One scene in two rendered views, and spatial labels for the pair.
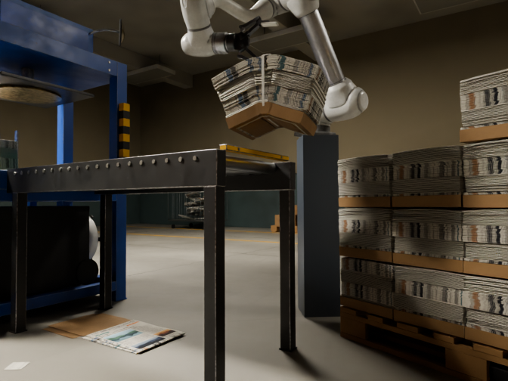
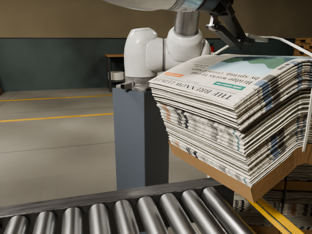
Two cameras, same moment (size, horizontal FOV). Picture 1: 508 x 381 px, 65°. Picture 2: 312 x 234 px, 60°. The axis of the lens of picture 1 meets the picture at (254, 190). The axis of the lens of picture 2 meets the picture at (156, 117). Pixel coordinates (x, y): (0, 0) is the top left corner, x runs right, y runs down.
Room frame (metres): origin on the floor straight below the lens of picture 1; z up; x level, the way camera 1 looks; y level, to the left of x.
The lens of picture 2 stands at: (1.38, 0.56, 1.21)
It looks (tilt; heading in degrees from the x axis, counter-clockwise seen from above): 16 degrees down; 312
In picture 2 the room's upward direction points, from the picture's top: straight up
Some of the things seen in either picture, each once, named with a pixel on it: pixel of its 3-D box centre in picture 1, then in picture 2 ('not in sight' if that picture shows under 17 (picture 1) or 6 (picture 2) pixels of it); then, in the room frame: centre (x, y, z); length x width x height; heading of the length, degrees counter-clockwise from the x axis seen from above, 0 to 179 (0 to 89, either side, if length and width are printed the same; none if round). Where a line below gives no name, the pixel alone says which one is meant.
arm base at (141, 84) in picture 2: (313, 132); (138, 82); (2.30, -0.34, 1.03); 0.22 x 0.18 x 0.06; 94
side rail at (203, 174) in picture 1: (93, 175); not in sight; (1.66, 0.67, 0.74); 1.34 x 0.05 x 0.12; 57
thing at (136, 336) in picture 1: (135, 334); not in sight; (1.89, 0.56, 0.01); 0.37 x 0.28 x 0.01; 57
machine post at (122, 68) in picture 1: (117, 180); not in sight; (2.63, 0.90, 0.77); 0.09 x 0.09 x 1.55; 57
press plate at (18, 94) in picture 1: (26, 93); not in sight; (2.42, 1.39, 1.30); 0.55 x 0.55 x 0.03; 57
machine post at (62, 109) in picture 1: (64, 183); not in sight; (2.95, 1.40, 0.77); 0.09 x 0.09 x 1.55; 57
